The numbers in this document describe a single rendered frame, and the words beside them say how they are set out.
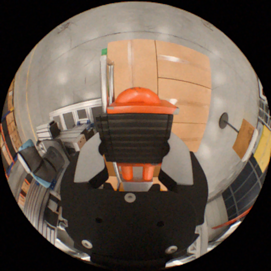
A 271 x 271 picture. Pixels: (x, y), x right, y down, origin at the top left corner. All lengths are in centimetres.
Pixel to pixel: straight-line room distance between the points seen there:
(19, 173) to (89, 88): 138
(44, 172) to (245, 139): 221
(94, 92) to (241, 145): 250
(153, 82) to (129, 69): 22
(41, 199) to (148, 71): 123
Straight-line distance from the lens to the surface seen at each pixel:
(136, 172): 20
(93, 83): 146
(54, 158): 56
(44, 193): 77
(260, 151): 739
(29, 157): 49
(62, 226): 101
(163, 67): 82
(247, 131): 184
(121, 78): 78
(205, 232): 186
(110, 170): 47
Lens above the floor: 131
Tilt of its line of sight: 59 degrees down
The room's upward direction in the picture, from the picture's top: 179 degrees counter-clockwise
